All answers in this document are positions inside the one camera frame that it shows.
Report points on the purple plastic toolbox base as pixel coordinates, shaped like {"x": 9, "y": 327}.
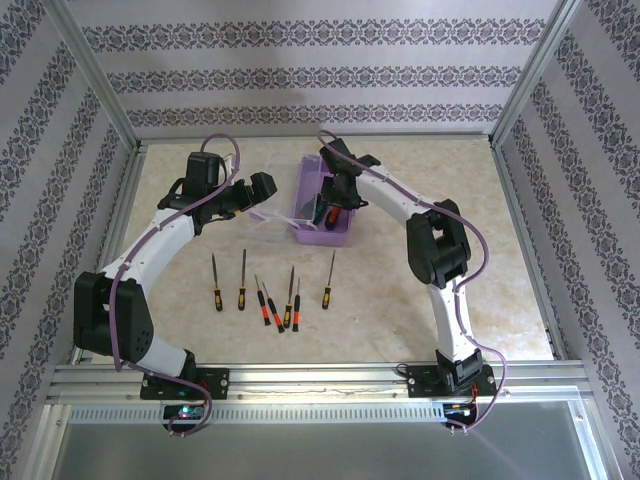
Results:
{"x": 325, "y": 237}

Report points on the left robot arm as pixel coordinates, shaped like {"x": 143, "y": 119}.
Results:
{"x": 150, "y": 240}

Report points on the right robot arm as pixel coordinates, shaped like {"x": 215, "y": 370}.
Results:
{"x": 452, "y": 320}

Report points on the grey metal sheet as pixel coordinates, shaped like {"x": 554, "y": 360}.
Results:
{"x": 320, "y": 450}

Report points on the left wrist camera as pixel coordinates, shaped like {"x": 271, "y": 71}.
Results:
{"x": 227, "y": 162}

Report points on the aluminium rear frame rail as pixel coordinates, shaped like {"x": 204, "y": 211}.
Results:
{"x": 300, "y": 136}

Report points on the aluminium side frame rail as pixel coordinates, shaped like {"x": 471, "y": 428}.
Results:
{"x": 125, "y": 200}
{"x": 521, "y": 225}

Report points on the aluminium frame post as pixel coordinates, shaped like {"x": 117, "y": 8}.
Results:
{"x": 539, "y": 70}
{"x": 98, "y": 70}

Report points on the aluminium front frame rail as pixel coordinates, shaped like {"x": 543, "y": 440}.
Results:
{"x": 320, "y": 385}

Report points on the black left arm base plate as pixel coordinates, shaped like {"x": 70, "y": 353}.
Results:
{"x": 217, "y": 382}

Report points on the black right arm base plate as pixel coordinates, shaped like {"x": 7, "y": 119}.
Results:
{"x": 422, "y": 382}

